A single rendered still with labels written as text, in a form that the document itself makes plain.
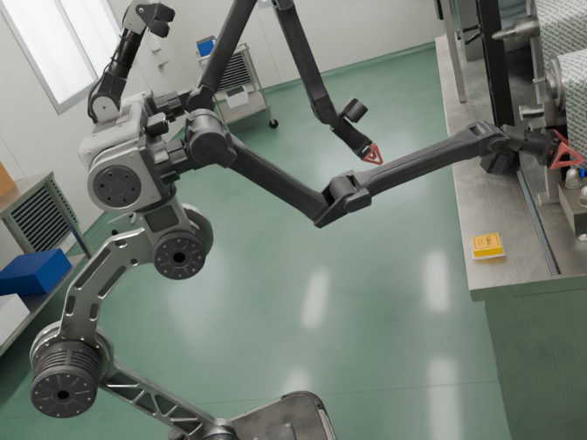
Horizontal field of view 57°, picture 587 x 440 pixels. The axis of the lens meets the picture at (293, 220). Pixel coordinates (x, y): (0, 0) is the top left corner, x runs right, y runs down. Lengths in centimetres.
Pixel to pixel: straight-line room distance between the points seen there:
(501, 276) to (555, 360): 28
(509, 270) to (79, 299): 118
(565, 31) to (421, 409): 147
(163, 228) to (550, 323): 101
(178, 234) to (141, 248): 18
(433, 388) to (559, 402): 81
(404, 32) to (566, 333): 587
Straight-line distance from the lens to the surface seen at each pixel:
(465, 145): 138
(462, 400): 235
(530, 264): 146
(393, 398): 241
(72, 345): 174
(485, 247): 149
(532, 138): 148
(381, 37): 710
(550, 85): 148
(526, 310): 146
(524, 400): 169
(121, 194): 115
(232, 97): 624
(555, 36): 167
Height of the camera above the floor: 178
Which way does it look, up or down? 27 degrees down
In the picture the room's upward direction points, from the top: 21 degrees counter-clockwise
